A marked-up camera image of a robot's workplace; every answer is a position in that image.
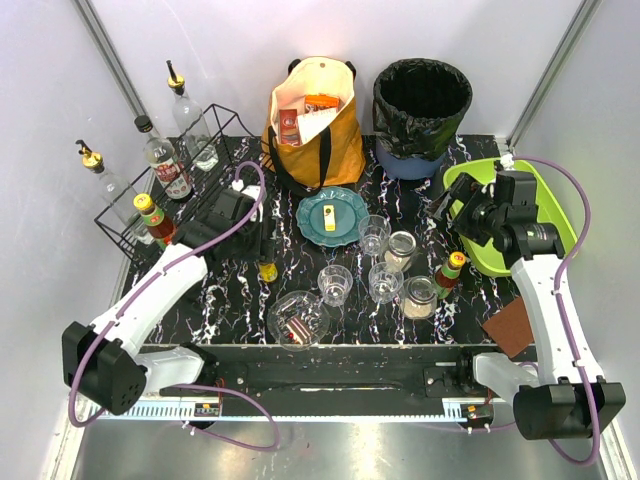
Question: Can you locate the teal ceramic plate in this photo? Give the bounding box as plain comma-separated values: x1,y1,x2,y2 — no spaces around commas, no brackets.
296,187,369,247

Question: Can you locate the lime green plastic tub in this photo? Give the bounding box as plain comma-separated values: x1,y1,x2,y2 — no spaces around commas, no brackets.
443,157,578,277

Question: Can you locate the clear oil bottle gold spout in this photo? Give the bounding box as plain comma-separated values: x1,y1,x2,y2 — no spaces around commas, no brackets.
75,140,155,245

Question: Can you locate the glass jar front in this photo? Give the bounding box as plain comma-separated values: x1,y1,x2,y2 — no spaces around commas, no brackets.
400,276,438,320

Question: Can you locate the clear glass tumbler left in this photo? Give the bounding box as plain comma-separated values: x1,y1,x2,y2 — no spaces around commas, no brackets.
317,265,353,307

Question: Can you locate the clear glass tumbler middle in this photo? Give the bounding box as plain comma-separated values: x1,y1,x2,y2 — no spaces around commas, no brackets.
368,262,404,304

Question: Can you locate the orange canvas tote bag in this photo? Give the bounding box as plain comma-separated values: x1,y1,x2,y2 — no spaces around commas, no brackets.
261,56,365,197

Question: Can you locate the yellow cake slice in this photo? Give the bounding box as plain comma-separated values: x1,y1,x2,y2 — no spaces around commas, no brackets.
323,204,336,232

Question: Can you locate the small yellow seasoning bottle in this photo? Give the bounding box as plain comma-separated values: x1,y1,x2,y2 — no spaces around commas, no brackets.
258,259,278,283

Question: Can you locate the red snack box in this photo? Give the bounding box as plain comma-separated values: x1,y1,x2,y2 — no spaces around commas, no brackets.
278,108,301,146

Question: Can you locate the clear glass tumbler rear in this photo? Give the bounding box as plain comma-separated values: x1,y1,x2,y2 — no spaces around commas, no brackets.
358,215,391,257

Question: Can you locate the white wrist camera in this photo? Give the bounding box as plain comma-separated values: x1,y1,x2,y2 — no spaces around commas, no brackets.
494,153,515,172
231,180,264,223

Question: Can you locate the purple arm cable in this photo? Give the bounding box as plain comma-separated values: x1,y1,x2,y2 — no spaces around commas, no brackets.
414,154,601,467
67,160,282,452

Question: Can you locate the black wire dish rack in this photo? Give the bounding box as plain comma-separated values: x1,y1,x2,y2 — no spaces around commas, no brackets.
93,103,281,303

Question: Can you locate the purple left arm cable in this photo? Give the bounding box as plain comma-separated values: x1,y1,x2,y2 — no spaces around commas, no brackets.
67,160,282,452

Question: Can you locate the clear glass bowl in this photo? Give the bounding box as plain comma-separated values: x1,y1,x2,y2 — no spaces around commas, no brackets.
267,290,331,352

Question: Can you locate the clear glass tumbler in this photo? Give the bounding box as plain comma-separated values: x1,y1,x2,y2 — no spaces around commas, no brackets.
368,262,404,304
317,265,353,307
358,215,391,257

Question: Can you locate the red sauce bottle yellow cap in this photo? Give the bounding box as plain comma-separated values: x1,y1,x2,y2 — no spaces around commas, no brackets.
133,193,177,249

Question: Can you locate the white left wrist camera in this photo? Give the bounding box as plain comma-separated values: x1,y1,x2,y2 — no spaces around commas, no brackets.
231,180,264,223

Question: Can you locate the white paper package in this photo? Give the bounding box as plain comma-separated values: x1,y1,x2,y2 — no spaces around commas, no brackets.
297,107,338,144

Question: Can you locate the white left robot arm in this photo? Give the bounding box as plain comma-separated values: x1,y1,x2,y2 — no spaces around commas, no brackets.
62,185,267,415

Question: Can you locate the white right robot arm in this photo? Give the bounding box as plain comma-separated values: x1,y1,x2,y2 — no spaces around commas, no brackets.
433,171,626,440

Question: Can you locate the glass jar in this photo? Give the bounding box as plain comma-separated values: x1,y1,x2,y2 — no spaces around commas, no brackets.
400,276,438,320
383,231,417,272

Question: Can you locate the clear bottle black cap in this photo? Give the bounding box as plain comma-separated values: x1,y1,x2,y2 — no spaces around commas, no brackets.
134,115,193,202

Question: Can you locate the chocolate cake slice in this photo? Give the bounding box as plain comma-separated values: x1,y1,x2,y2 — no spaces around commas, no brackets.
285,316,313,345

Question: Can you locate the glass jar rear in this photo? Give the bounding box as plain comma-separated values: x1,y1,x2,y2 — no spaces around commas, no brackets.
383,231,417,272

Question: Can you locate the trash bin with black liner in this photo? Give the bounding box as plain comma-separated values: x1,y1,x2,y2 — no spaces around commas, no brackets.
372,58,473,181

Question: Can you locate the orange snack box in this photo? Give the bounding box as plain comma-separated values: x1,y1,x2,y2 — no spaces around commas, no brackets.
304,94,341,113

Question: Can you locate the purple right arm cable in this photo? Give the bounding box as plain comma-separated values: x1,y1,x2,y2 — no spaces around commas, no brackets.
414,154,601,467

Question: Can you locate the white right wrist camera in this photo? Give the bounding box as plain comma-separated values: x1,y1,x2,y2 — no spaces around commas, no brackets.
494,153,515,172

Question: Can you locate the brown scouring pad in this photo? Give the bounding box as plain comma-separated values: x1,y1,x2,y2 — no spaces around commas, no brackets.
482,297,534,358

